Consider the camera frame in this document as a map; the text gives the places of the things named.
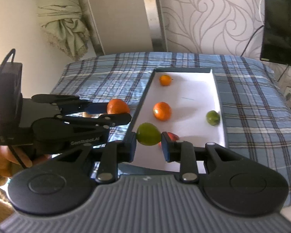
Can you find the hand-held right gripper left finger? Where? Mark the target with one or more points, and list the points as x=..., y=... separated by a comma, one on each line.
x=133, y=146

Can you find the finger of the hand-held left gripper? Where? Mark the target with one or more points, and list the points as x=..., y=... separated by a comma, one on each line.
x=97, y=107
x=111, y=120

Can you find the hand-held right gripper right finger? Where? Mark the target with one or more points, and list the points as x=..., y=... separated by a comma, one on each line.
x=165, y=148

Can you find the bright red apple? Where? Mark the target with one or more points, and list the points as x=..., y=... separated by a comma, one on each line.
x=173, y=136

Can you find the green lime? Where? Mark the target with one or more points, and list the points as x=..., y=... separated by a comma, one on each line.
x=148, y=134
x=213, y=118

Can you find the grey box with white inside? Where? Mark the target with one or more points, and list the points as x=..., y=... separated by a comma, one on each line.
x=189, y=97

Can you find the small orange tangerine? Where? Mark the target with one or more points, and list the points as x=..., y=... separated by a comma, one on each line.
x=165, y=80

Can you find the person's left hand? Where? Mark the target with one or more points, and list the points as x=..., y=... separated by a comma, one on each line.
x=2, y=160

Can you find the beige fringed curtain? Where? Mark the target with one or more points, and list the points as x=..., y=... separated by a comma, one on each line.
x=63, y=21

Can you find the blue plaid blanket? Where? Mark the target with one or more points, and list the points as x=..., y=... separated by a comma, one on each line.
x=252, y=116

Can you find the silver metal pillar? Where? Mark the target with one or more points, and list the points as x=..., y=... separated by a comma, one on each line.
x=155, y=14

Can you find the black flat television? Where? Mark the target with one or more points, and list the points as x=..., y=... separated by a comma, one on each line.
x=281, y=21

